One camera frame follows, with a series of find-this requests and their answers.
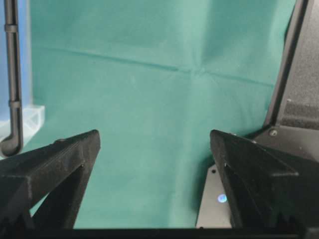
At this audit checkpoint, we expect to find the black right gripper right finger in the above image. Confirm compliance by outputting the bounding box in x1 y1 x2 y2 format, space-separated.
210 130 319 229

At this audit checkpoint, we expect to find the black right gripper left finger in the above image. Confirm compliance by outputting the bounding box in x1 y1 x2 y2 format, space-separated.
0 130 101 231

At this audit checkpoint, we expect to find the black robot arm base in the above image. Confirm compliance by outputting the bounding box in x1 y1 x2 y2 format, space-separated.
195 0 319 229

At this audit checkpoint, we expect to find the clear plastic storage case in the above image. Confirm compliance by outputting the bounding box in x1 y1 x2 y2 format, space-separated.
0 105 45 146

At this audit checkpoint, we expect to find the blue mat inside case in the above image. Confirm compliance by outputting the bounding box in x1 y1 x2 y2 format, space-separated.
0 0 32 121

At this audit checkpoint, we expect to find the black case handle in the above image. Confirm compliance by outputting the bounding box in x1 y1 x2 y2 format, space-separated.
0 0 23 157

